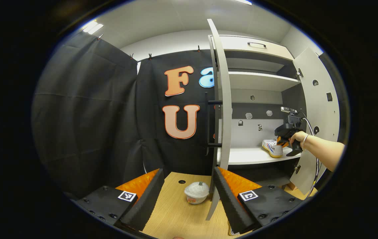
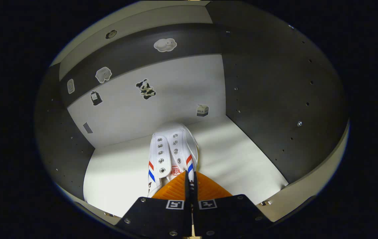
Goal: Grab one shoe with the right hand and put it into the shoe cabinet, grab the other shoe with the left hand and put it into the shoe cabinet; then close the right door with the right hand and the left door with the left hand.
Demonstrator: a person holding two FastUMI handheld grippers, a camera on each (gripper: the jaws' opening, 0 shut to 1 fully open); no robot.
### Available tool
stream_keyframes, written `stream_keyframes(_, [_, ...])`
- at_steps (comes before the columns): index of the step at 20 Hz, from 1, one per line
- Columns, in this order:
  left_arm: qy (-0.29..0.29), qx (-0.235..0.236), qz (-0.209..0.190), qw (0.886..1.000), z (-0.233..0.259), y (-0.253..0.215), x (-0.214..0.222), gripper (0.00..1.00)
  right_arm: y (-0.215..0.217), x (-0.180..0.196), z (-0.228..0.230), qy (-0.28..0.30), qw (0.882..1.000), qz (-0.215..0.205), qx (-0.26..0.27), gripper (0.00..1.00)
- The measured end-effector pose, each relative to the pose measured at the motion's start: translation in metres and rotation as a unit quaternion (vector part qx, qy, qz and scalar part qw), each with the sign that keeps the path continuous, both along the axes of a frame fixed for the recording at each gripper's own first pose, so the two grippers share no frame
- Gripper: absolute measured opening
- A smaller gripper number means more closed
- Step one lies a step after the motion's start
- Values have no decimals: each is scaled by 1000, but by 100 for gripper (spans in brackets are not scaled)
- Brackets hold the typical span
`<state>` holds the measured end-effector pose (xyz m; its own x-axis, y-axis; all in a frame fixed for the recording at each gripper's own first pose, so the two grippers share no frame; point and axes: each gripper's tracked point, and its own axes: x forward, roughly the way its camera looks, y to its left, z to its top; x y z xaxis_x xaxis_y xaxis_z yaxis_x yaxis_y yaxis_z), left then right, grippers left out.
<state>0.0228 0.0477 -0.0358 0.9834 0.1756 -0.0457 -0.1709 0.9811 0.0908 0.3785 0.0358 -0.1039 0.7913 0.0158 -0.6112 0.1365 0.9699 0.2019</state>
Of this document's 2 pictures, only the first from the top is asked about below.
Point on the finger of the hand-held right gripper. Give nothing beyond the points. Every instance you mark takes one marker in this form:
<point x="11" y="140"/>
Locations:
<point x="283" y="142"/>

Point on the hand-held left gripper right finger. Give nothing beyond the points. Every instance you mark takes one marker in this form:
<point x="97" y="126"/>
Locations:
<point x="230" y="202"/>

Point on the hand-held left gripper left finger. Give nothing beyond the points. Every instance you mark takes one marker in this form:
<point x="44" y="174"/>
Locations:
<point x="145" y="202"/>

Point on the white canvas shoe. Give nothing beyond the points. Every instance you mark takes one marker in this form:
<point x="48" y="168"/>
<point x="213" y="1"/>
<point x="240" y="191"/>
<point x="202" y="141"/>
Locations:
<point x="196" y="192"/>
<point x="273" y="149"/>

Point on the white shoe cabinet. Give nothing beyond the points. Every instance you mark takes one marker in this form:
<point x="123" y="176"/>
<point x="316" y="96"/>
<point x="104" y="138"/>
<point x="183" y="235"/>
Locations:
<point x="252" y="132"/>

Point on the metal door hinge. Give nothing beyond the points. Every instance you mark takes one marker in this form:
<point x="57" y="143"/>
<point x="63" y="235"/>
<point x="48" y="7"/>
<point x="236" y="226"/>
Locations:
<point x="297" y="168"/>
<point x="299" y="73"/>

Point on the white cabinet shelf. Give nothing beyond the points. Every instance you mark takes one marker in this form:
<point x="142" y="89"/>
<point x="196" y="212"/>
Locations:
<point x="252" y="156"/>
<point x="258" y="81"/>

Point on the white cabinet drawer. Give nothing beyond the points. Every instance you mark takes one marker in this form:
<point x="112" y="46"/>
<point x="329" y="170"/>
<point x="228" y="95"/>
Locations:
<point x="238" y="44"/>

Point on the black backdrop cloth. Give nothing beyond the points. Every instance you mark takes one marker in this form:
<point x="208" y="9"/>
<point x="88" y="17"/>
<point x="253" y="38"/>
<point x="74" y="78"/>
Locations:
<point x="86" y="116"/>
<point x="149" y="132"/>

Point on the ceiling light panel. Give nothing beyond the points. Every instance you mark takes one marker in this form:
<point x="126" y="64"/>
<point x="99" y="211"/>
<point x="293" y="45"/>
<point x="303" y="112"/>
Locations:
<point x="92" y="27"/>
<point x="243" y="2"/>

